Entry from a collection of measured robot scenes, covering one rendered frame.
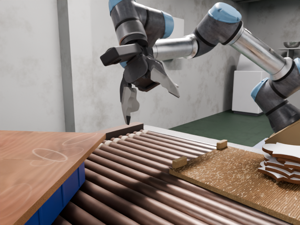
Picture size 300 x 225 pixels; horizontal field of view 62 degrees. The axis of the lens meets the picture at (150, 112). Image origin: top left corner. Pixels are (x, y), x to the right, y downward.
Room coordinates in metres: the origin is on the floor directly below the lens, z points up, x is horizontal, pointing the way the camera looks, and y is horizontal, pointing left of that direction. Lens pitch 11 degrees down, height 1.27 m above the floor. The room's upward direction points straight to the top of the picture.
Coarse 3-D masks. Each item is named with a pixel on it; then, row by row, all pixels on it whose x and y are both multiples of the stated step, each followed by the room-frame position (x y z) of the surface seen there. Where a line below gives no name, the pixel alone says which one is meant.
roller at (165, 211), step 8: (88, 176) 0.74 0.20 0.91; (96, 176) 0.73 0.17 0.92; (96, 184) 0.70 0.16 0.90; (104, 184) 0.69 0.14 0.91; (112, 184) 0.67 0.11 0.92; (120, 184) 0.67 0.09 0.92; (112, 192) 0.66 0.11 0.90; (120, 192) 0.64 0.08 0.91; (128, 192) 0.63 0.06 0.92; (136, 192) 0.63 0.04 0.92; (128, 200) 0.61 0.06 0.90; (136, 200) 0.60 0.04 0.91; (144, 200) 0.59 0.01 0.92; (152, 200) 0.58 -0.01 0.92; (144, 208) 0.57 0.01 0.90; (152, 208) 0.56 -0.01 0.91; (160, 208) 0.55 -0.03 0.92; (168, 208) 0.55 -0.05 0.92; (160, 216) 0.54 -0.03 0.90; (168, 216) 0.53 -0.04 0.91; (176, 216) 0.52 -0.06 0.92; (184, 216) 0.52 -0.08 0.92; (176, 224) 0.51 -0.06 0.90; (184, 224) 0.50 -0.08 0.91; (192, 224) 0.49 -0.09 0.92; (200, 224) 0.49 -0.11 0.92
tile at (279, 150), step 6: (264, 144) 0.74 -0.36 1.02; (270, 144) 0.74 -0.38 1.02; (276, 144) 0.74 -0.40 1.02; (282, 144) 0.74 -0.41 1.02; (264, 150) 0.71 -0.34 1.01; (270, 150) 0.69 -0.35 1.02; (276, 150) 0.69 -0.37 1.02; (282, 150) 0.69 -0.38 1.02; (288, 150) 0.69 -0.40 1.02; (294, 150) 0.69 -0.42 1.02; (276, 156) 0.66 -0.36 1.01; (282, 156) 0.66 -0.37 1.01; (288, 156) 0.65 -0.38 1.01; (294, 156) 0.64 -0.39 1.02
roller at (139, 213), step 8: (88, 184) 0.67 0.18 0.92; (88, 192) 0.65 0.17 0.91; (96, 192) 0.63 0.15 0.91; (104, 192) 0.63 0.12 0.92; (104, 200) 0.60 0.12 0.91; (112, 200) 0.59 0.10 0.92; (120, 200) 0.58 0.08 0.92; (112, 208) 0.58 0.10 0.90; (120, 208) 0.56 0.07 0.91; (128, 208) 0.55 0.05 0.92; (136, 208) 0.55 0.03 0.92; (128, 216) 0.54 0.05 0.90; (136, 216) 0.53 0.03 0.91; (144, 216) 0.52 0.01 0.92; (152, 216) 0.52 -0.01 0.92; (144, 224) 0.51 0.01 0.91; (152, 224) 0.50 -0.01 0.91; (160, 224) 0.49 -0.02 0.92; (168, 224) 0.49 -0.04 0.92
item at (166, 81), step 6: (156, 72) 0.56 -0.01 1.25; (150, 78) 0.57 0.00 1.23; (156, 78) 0.56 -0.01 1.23; (162, 78) 0.55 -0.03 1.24; (168, 78) 0.54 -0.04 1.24; (162, 84) 0.54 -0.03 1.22; (168, 84) 0.53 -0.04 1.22; (174, 84) 0.53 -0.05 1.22; (168, 90) 0.53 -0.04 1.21; (174, 90) 0.53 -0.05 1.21
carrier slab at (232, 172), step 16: (192, 160) 0.82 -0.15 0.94; (208, 160) 0.82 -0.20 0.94; (224, 160) 0.82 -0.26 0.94; (240, 160) 0.82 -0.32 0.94; (256, 160) 0.82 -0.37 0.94; (176, 176) 0.72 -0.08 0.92; (192, 176) 0.69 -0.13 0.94; (208, 176) 0.69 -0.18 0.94; (224, 176) 0.69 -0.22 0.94; (240, 176) 0.69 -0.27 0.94; (256, 176) 0.69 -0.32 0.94; (224, 192) 0.60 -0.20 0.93; (240, 192) 0.60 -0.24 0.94; (256, 192) 0.60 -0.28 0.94; (272, 192) 0.60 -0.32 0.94; (288, 192) 0.60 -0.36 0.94; (256, 208) 0.54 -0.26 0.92; (272, 208) 0.52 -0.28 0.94; (288, 208) 0.52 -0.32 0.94
